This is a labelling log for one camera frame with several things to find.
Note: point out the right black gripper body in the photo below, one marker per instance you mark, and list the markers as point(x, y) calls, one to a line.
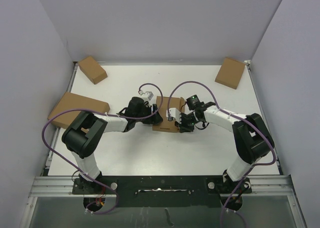
point(188, 122)

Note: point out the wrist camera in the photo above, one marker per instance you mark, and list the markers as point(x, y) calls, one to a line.
point(146, 96)
point(174, 114)

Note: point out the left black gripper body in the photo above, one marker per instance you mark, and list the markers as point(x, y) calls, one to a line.
point(146, 114)

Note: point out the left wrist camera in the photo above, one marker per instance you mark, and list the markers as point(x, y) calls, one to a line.
point(146, 96)

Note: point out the small folded cardboard box left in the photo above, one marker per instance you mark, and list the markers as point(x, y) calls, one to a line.
point(92, 69)

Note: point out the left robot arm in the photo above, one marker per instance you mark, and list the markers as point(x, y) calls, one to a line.
point(85, 132)

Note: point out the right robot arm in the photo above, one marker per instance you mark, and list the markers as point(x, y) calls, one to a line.
point(251, 136)

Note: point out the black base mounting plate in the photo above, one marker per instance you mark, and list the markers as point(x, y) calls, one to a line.
point(163, 191)

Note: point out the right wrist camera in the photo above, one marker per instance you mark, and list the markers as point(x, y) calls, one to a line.
point(174, 114)

